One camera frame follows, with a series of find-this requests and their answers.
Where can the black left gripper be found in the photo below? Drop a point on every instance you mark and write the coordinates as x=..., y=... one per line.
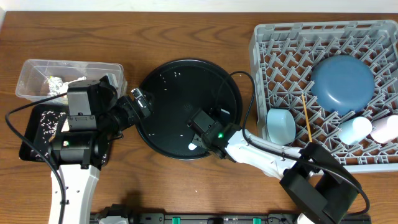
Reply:
x=137, y=106

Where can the black rectangular tray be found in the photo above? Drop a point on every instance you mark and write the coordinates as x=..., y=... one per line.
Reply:
x=25, y=152

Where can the round black tray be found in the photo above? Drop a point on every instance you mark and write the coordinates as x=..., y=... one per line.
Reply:
x=180, y=88

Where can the foil snack wrapper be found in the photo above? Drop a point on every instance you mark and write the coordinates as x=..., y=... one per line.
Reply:
x=56, y=86

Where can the spilled white rice pile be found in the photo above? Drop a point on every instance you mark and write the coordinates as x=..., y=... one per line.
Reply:
x=47, y=128

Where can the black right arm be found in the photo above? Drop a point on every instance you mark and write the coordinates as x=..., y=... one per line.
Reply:
x=319, y=185

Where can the light blue cup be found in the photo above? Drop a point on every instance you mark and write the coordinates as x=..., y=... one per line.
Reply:
x=355, y=130

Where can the light blue plastic knife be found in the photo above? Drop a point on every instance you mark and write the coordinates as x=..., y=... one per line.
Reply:
x=192, y=146

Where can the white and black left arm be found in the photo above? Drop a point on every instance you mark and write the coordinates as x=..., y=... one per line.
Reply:
x=96, y=117

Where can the grey dishwasher rack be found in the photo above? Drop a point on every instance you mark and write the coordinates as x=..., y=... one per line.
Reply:
x=283, y=57

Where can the light blue bowl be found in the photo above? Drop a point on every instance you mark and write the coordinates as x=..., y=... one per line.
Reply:
x=281, y=126

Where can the clear plastic bin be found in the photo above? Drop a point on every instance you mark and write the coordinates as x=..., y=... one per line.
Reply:
x=32, y=84

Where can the dark blue plate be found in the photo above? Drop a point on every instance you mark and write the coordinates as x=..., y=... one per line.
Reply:
x=342, y=84

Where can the pink cup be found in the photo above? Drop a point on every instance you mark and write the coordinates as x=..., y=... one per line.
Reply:
x=385, y=130

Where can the wooden chopstick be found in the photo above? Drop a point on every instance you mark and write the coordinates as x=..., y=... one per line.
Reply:
x=307, y=119

